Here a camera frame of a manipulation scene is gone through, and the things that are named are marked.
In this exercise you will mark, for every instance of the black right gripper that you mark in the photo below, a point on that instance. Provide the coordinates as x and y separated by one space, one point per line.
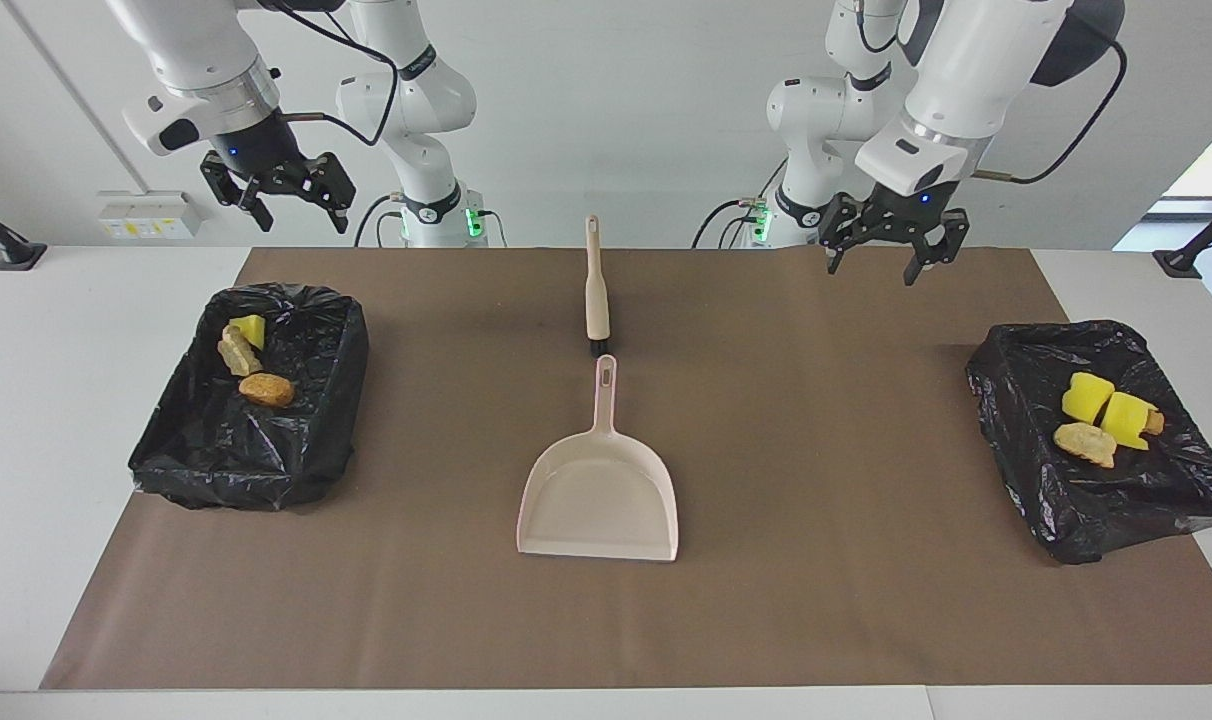
256 150

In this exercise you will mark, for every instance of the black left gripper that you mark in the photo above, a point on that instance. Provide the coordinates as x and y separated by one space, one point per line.
911 212

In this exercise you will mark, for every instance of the yellow sponge wedge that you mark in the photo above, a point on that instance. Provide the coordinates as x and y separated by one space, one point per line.
248 330

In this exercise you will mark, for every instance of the orange striped bread slice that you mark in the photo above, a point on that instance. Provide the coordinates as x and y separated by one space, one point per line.
236 355

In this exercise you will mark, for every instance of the brown bread bun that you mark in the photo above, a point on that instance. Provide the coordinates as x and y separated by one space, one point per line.
266 389

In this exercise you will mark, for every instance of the yellow sponge chunk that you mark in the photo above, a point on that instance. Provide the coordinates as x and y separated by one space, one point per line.
1086 397

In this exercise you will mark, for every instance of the pale bread lump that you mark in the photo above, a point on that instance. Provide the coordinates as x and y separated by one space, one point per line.
1084 443

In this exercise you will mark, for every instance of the beige hand brush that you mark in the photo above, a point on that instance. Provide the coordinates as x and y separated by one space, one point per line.
598 300

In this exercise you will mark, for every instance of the notched yellow sponge piece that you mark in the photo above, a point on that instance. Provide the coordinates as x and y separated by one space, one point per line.
1126 418

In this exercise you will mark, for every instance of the small striped bread piece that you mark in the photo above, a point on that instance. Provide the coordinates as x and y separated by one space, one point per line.
1154 422

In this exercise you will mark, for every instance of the pale pink plastic dustpan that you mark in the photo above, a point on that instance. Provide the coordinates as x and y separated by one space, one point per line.
596 500

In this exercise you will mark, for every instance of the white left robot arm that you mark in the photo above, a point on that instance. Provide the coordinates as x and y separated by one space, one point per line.
956 80

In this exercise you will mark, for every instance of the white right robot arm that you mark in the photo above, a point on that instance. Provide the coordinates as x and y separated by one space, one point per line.
196 50

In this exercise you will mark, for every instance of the black bag lined bin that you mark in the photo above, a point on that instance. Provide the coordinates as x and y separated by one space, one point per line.
266 450
1146 500

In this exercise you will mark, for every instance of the black clamp stand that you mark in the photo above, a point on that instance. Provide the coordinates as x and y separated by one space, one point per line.
1181 262
16 255

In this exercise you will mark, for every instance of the brown paper table mat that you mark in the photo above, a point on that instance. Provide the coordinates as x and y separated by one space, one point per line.
606 620

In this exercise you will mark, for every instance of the white wall outlet box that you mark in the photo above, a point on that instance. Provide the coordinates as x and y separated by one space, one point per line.
136 222

